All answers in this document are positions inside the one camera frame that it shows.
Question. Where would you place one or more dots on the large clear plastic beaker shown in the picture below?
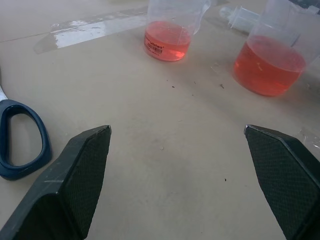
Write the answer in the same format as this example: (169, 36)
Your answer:
(270, 65)

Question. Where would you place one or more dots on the clear plastic syringe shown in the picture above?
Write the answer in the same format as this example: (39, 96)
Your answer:
(241, 18)

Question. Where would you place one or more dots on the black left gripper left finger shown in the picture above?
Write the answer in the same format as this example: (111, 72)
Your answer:
(75, 185)

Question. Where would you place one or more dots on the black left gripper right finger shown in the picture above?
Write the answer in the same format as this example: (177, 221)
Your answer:
(280, 180)

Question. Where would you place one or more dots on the clear adhesive tape strip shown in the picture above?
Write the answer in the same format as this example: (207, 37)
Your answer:
(82, 30)

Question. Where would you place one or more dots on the small clear plastic beaker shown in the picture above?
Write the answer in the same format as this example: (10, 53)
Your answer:
(166, 40)

